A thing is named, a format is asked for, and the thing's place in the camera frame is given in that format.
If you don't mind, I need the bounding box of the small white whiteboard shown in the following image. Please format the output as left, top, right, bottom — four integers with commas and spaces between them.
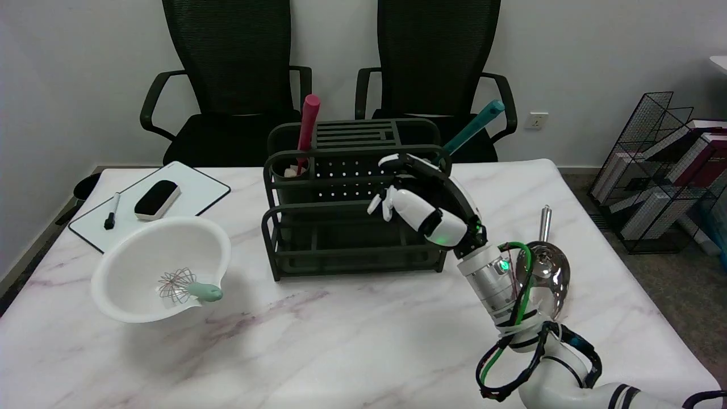
68, 161, 231, 254

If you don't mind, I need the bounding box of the black whiteboard eraser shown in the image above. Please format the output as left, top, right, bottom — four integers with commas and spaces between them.
134, 180, 182, 221

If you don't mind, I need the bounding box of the dark maroon book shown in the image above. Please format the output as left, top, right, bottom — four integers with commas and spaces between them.
673, 131, 727, 189

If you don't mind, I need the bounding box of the black mesh office chair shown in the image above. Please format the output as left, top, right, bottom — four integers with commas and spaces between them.
355, 0, 519, 164
140, 0, 313, 167

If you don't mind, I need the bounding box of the black round floor object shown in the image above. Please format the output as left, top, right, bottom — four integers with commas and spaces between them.
55, 173, 102, 226

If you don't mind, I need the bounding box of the white plastic bowl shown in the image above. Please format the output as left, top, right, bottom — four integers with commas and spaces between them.
91, 216, 232, 324

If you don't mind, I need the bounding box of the wire whisk green handle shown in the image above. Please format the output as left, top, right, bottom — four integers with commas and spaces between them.
157, 268, 224, 304

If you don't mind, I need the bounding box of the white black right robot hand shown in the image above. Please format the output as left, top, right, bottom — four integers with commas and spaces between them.
367, 152, 488, 257

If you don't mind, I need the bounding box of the black marker pen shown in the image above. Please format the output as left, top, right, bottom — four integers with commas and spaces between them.
104, 192, 122, 231

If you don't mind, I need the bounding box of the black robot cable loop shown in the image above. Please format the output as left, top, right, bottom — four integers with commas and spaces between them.
476, 321, 603, 403

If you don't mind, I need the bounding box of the black wire book rack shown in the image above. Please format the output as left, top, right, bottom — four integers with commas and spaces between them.
588, 91, 727, 254

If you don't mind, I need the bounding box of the thick white book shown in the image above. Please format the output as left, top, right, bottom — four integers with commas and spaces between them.
620, 190, 674, 239

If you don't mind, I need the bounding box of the shiny steel scoop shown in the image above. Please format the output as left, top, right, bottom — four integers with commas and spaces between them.
514, 206, 571, 322

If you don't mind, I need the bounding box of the green robot cable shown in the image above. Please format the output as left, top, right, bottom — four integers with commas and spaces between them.
480, 243, 537, 387

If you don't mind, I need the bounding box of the dark green dish rack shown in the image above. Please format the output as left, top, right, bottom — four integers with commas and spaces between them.
261, 118, 453, 282

